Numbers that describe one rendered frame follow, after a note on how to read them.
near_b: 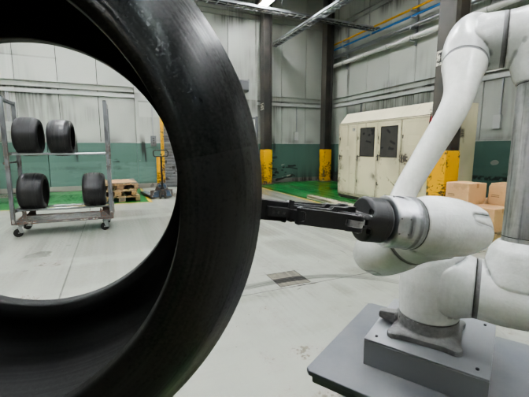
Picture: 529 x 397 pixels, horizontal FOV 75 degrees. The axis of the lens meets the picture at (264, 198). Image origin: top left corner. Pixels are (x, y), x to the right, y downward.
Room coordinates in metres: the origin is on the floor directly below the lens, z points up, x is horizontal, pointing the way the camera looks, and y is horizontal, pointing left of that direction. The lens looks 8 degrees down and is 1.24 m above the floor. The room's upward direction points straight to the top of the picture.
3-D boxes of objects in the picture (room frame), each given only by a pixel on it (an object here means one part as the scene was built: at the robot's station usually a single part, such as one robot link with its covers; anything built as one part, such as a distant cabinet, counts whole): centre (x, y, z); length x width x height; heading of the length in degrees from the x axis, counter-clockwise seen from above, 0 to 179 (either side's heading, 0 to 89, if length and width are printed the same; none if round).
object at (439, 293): (0.89, -0.47, 0.90); 0.18 x 0.16 x 0.22; 58
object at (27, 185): (5.15, 3.03, 0.96); 1.33 x 0.64 x 1.92; 112
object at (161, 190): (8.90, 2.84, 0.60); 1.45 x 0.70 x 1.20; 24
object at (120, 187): (8.41, 3.58, 0.22); 1.27 x 0.90 x 0.44; 24
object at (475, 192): (5.00, -3.42, 0.37); 1.23 x 0.84 x 0.74; 114
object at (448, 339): (0.91, -0.44, 0.76); 0.22 x 0.18 x 0.06; 58
